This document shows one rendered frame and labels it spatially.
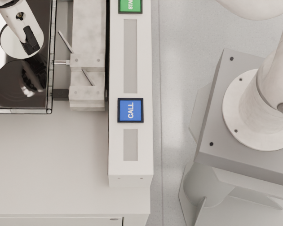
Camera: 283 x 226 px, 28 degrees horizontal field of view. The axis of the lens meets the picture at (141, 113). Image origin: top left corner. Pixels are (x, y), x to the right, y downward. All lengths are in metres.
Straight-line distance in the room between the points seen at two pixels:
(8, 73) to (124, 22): 0.29
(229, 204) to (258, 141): 0.92
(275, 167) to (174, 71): 1.11
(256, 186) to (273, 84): 0.49
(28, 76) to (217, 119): 0.44
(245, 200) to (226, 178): 0.84
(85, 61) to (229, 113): 0.35
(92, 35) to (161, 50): 0.98
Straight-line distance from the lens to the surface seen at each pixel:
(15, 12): 1.14
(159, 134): 2.20
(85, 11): 1.40
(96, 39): 1.36
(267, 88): 0.91
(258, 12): 0.82
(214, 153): 1.24
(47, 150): 1.34
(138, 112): 1.20
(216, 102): 1.27
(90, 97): 1.27
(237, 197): 2.16
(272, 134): 1.26
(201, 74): 2.30
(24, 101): 1.30
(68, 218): 1.38
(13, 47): 1.35
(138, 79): 1.23
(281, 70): 0.89
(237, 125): 1.25
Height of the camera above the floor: 2.11
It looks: 72 degrees down
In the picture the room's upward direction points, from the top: 7 degrees clockwise
